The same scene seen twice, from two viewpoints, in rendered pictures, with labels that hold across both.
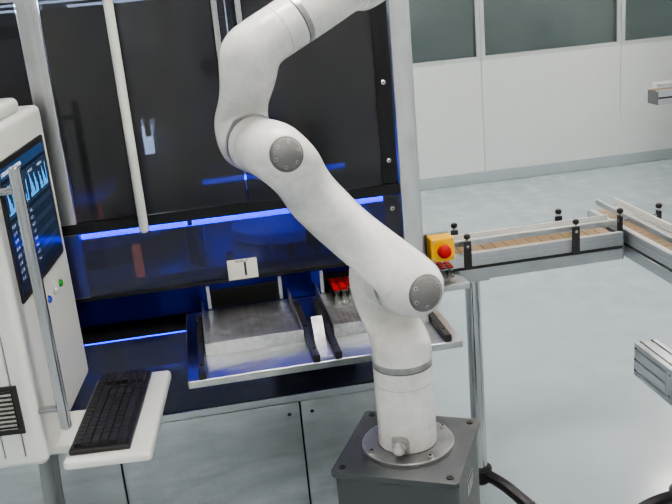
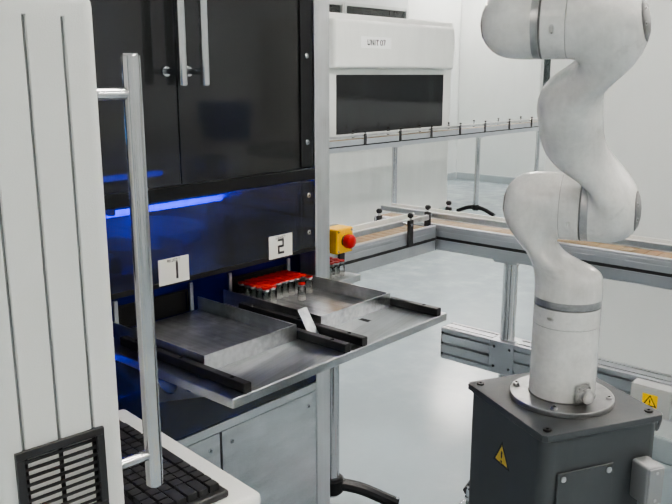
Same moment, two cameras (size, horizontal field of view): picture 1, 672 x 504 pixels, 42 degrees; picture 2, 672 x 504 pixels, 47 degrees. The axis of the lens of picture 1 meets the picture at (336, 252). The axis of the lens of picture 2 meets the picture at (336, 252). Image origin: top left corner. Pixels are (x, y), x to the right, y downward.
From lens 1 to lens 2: 1.42 m
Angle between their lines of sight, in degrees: 39
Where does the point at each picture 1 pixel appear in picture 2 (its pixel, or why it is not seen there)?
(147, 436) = (226, 478)
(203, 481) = not seen: outside the picture
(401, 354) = (596, 286)
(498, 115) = not seen: hidden behind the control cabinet
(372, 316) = (549, 252)
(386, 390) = (576, 331)
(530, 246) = (381, 240)
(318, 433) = (236, 468)
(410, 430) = (592, 373)
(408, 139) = (323, 120)
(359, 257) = (602, 169)
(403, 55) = (323, 29)
